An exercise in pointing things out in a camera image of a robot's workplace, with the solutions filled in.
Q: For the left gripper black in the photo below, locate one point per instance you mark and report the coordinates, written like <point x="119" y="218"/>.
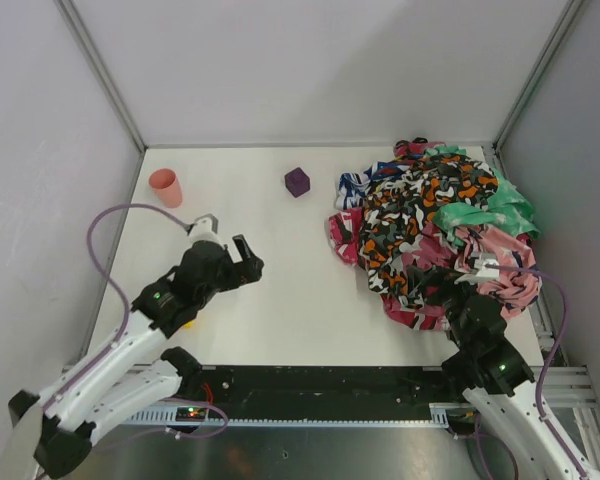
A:
<point x="236" y="263"/>

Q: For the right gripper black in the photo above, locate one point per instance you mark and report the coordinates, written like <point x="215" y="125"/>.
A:
<point x="440" y="286"/>

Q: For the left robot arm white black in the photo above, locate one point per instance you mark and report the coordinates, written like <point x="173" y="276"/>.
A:
<point x="76" y="411"/>

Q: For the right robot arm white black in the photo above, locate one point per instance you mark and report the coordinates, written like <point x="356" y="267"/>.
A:
<point x="492" y="375"/>

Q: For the light pink patterned cloth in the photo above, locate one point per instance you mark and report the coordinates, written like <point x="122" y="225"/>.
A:
<point x="514" y="290"/>

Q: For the orange black camouflage cloth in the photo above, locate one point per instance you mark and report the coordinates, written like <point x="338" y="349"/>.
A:
<point x="416" y="196"/>

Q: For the magenta camouflage cloth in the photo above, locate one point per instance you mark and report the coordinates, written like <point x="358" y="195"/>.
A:
<point x="345" y="232"/>

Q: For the blue white red cloth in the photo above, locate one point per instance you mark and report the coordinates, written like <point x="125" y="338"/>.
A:
<point x="352" y="187"/>

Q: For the pink plastic cup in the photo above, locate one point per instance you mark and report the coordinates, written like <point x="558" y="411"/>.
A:
<point x="165" y="185"/>

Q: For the purple cube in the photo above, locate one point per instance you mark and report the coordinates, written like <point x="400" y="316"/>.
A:
<point x="297" y="182"/>

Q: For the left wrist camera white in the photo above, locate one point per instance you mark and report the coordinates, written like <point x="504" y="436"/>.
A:
<point x="204" y="228"/>

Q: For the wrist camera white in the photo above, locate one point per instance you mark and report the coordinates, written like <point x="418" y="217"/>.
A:
<point x="204" y="228"/>
<point x="482" y="265"/>

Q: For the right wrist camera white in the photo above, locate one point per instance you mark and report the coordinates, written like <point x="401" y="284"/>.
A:
<point x="482" y="265"/>

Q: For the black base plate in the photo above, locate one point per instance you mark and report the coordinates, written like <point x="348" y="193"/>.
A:
<point x="329" y="394"/>

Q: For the grey slotted cable duct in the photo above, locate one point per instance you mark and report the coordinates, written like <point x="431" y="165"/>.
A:
<point x="179" y="417"/>

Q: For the aluminium frame rail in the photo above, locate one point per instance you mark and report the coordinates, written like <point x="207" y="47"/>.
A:
<point x="563" y="386"/>

